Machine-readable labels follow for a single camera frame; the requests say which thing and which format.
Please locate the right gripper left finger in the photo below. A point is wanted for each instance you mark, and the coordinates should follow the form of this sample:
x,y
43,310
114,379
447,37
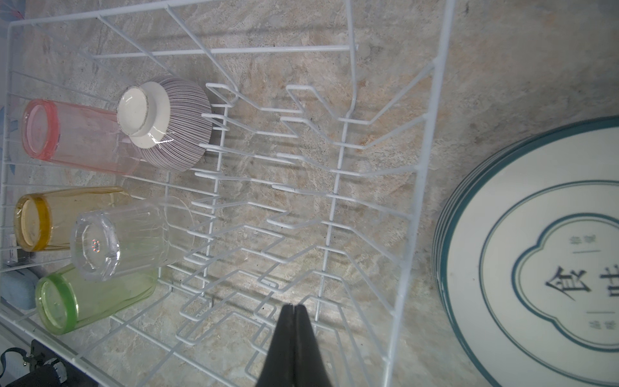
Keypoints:
x,y
278,366

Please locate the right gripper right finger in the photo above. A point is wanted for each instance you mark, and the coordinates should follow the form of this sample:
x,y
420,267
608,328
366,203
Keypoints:
x,y
308,366

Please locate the clear glass cup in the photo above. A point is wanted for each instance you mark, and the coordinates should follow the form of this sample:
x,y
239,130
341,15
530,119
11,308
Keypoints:
x,y
122,240

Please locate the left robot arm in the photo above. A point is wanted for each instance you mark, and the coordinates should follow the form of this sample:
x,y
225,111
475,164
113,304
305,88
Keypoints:
x,y
40,366

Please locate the green plastic cup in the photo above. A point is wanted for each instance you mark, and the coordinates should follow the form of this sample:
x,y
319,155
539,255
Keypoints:
x,y
65,301

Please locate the striped ceramic bowl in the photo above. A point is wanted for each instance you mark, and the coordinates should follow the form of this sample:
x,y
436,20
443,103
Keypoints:
x,y
163,118

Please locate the yellow plastic cup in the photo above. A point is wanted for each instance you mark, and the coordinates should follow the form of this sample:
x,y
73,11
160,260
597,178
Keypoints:
x,y
44,221

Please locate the pink plastic cup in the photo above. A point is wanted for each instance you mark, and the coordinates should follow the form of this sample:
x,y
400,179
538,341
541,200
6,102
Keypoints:
x,y
78,136

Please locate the white wire dish rack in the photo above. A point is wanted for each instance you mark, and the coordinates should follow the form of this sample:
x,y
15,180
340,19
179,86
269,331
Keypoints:
x,y
310,190

